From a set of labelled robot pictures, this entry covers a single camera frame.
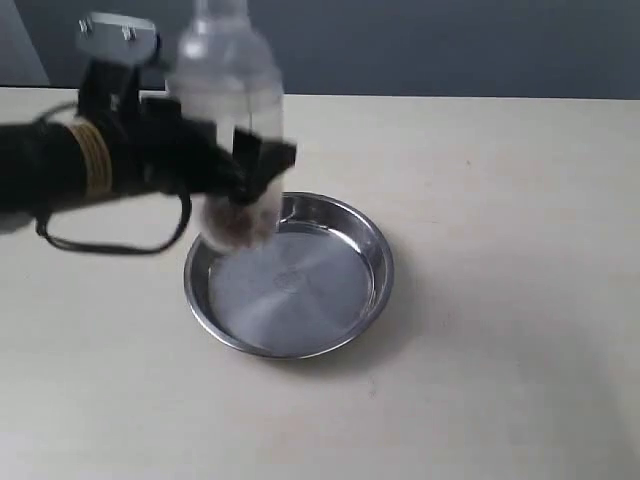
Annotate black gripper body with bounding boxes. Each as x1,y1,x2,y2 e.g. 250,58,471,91
78,60,235,196

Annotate clear plastic bottle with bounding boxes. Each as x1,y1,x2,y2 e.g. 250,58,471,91
166,1,284,253

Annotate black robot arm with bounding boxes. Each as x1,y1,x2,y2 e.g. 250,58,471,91
1,60,296,218

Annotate round steel tray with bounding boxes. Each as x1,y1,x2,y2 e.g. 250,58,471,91
183,192,395,360

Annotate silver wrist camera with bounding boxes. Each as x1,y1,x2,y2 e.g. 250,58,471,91
76,12,160,66

